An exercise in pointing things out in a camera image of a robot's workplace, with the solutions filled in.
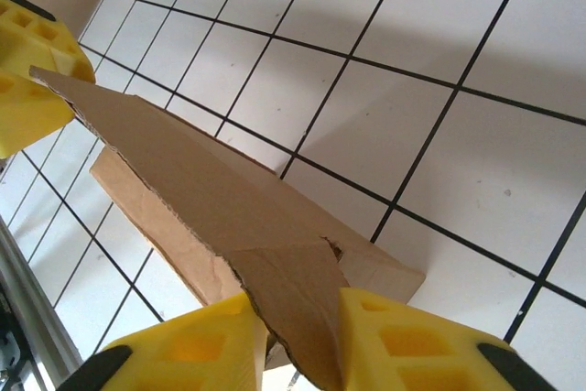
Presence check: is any brown cardboard box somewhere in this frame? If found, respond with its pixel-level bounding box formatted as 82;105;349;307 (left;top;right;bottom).
29;65;427;390

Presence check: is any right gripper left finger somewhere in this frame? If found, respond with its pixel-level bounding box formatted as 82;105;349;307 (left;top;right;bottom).
57;293;270;391

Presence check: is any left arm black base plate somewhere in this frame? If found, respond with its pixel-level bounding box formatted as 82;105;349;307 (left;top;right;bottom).
0;271;36;391

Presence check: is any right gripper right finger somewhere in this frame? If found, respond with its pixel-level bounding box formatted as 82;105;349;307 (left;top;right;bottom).
336;288;573;391

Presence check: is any long aluminium base rail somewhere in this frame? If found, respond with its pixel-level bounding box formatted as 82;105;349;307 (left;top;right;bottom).
0;216;88;391

